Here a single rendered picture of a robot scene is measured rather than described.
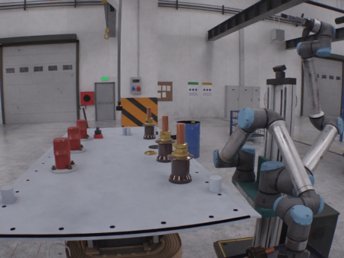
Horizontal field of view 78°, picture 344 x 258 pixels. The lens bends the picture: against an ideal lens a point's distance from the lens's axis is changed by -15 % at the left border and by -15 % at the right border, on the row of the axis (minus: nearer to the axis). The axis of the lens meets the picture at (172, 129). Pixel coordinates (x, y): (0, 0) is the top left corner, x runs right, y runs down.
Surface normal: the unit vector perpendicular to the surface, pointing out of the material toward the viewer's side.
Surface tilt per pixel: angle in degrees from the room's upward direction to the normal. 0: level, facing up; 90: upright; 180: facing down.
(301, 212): 5
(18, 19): 90
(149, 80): 90
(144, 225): 0
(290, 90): 90
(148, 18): 90
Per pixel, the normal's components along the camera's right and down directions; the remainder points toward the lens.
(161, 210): 0.00, -0.99
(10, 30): 0.22, 0.15
